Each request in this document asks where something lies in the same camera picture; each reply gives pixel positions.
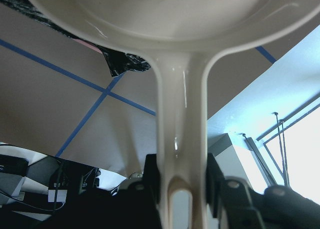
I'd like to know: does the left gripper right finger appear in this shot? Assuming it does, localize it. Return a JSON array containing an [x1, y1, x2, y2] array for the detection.
[[206, 153, 265, 229]]

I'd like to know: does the beige plastic dustpan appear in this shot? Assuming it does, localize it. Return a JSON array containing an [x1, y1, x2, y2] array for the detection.
[[29, 0, 320, 229]]

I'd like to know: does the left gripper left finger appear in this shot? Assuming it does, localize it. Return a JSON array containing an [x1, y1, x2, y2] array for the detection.
[[127, 154, 162, 229]]

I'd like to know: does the bin with black liner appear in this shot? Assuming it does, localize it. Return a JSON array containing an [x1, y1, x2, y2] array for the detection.
[[0, 0, 152, 77]]

